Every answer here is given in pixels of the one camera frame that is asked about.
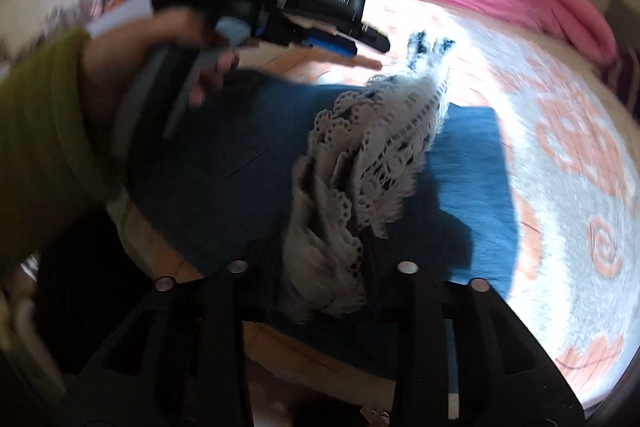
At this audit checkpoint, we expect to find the purple striped pillow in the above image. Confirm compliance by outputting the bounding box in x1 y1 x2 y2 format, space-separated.
602 52 640 108

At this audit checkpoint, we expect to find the person's left forearm green sleeve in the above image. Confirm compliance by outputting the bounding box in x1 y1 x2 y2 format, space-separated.
0 29 128 280

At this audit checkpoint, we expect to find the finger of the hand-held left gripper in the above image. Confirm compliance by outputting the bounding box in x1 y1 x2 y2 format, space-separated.
295 19 392 56
280 32 361 60

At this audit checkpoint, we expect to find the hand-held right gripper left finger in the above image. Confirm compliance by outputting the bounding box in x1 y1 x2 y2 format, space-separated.
55 259 252 427

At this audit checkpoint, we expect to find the person's left hand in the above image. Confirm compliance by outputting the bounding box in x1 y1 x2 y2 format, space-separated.
82 8 242 108

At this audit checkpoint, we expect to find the cream blanket orange pattern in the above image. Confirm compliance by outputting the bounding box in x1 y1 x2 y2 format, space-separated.
90 0 640 413

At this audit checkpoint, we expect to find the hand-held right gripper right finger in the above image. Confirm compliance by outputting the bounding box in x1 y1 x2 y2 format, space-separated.
387 259 586 427

